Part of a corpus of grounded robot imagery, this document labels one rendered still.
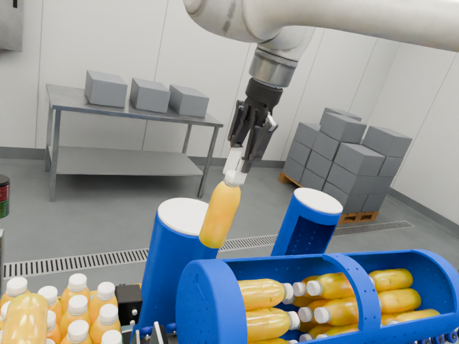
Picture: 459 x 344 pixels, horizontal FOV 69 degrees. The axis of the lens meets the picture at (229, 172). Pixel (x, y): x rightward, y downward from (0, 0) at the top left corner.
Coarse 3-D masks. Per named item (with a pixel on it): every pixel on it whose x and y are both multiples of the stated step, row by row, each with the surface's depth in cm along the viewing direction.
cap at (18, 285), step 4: (12, 280) 76; (16, 280) 76; (20, 280) 76; (24, 280) 76; (8, 284) 74; (12, 284) 75; (16, 284) 75; (20, 284) 75; (24, 284) 75; (8, 288) 74; (12, 288) 74; (16, 288) 74; (20, 288) 74; (24, 288) 75; (8, 292) 74; (12, 292) 74; (16, 292) 74; (20, 292) 75
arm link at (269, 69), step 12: (252, 60) 67; (264, 60) 64; (276, 60) 63; (288, 60) 64; (252, 72) 67; (264, 72) 65; (276, 72) 64; (288, 72) 65; (264, 84) 67; (276, 84) 66; (288, 84) 68
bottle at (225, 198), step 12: (216, 192) 80; (228, 192) 78; (216, 204) 79; (228, 204) 79; (216, 216) 80; (228, 216) 81; (204, 228) 83; (216, 228) 82; (228, 228) 83; (204, 240) 84; (216, 240) 83
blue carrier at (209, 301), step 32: (288, 256) 94; (320, 256) 99; (352, 256) 112; (384, 256) 121; (416, 256) 121; (192, 288) 82; (224, 288) 73; (352, 288) 89; (416, 288) 120; (448, 288) 111; (192, 320) 80; (224, 320) 68; (416, 320) 95; (448, 320) 102
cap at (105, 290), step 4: (100, 284) 81; (104, 284) 82; (108, 284) 82; (112, 284) 82; (100, 288) 80; (104, 288) 80; (108, 288) 81; (112, 288) 81; (100, 292) 79; (104, 292) 79; (108, 292) 80; (112, 292) 80; (100, 296) 80; (104, 296) 79; (108, 296) 80
